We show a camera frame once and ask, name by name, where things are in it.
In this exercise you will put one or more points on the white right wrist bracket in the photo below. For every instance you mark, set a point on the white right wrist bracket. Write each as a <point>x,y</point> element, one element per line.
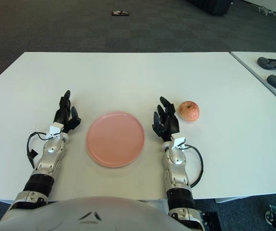
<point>178,142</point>

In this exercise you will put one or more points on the red yellow apple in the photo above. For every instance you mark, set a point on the red yellow apple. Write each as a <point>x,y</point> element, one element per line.
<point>188,111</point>

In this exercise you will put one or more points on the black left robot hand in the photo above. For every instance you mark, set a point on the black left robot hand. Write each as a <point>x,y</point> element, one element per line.
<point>61,115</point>

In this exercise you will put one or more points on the large black case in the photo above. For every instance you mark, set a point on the large black case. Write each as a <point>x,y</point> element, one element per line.
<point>214,7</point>

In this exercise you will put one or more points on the black metal bracket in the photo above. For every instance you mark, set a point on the black metal bracket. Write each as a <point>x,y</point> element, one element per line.
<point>211,221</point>

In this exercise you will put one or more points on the grey robot torso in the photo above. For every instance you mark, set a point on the grey robot torso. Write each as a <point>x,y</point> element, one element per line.
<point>80,214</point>

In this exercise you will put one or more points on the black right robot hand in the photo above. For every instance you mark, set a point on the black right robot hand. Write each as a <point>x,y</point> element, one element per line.
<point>170,124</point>

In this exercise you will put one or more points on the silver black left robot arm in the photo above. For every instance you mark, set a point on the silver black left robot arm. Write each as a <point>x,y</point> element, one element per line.
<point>51,154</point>

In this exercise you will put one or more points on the small dark red floor object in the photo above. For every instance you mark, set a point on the small dark red floor object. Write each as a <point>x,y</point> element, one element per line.
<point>120,13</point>

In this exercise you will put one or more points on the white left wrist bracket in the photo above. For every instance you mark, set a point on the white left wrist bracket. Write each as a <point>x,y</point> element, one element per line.
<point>55,130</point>

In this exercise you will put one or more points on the pink round plate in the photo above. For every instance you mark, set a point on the pink round plate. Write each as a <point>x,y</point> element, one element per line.
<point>114,139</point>

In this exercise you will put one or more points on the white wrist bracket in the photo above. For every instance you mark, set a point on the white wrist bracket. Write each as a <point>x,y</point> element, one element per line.
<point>55,130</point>
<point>178,142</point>

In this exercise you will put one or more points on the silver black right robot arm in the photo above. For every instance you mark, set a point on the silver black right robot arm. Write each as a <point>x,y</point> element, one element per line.
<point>177,166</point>

